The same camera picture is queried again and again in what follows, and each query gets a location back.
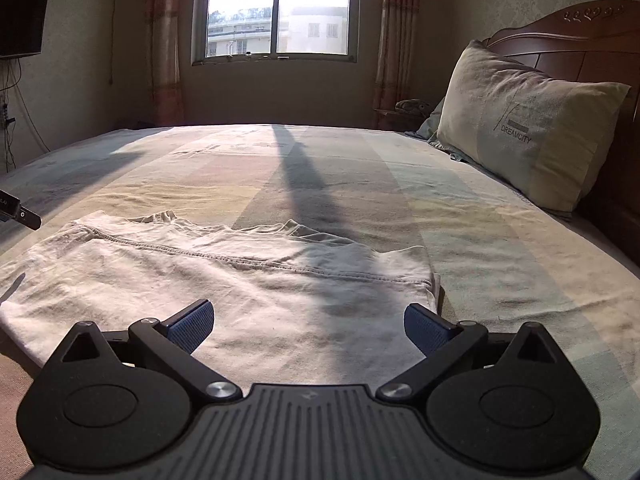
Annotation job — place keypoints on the wooden bed headboard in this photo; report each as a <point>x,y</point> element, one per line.
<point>590,45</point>

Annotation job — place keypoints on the grey cloth bundle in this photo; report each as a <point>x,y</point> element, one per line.
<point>412,105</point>

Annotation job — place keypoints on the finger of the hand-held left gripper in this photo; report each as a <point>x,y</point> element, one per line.
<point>30,221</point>

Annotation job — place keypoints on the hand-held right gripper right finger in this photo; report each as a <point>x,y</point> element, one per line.
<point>427,327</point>

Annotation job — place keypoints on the black wall television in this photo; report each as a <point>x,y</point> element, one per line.
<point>22,25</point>

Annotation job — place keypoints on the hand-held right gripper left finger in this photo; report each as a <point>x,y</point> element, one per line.
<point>192,325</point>

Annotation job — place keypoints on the pink striped curtain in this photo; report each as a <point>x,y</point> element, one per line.
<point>395,35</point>
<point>164,45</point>

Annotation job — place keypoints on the white printed T-shirt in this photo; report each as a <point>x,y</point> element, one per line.
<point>225,280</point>

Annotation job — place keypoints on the beige printed pillow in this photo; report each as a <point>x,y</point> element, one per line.
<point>520,125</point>

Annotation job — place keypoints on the patchwork bed sheet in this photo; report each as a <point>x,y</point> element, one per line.
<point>500,260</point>

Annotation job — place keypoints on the wall power strip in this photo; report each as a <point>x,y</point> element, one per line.
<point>6,114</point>

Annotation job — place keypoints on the wooden nightstand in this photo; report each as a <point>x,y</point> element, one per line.
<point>395,120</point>

